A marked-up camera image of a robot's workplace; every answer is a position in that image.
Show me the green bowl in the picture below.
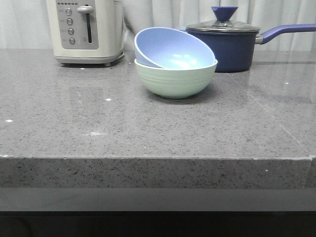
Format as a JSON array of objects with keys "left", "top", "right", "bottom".
[{"left": 134, "top": 60, "right": 218, "bottom": 99}]

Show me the blue bowl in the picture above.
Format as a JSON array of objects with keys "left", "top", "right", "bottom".
[{"left": 134, "top": 27, "right": 216, "bottom": 69}]

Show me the glass lid blue knob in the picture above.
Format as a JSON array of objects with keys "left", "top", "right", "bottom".
[{"left": 186, "top": 6, "right": 260, "bottom": 33}]

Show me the dark blue saucepan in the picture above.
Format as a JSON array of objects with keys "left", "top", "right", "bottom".
[{"left": 186, "top": 24, "right": 316, "bottom": 73}]

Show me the white curtain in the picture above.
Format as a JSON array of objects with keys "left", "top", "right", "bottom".
[{"left": 0, "top": 0, "right": 316, "bottom": 50}]

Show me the cream toaster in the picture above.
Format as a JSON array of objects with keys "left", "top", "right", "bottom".
[{"left": 46, "top": 0, "right": 124, "bottom": 66}]

